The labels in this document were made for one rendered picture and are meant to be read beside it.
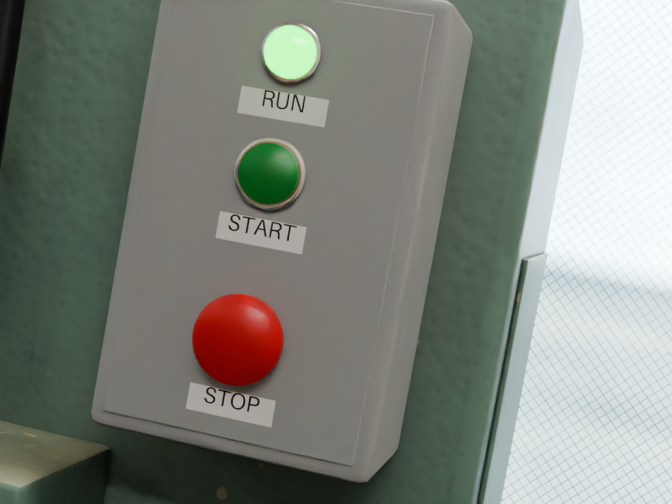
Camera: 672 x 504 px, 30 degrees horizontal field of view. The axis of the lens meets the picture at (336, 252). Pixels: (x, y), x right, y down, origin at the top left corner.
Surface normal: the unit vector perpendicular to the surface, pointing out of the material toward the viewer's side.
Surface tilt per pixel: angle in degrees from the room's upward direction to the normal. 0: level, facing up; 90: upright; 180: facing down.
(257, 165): 89
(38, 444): 0
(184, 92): 90
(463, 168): 90
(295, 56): 92
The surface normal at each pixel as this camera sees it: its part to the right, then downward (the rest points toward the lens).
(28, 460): 0.18, -0.98
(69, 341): -0.21, 0.01
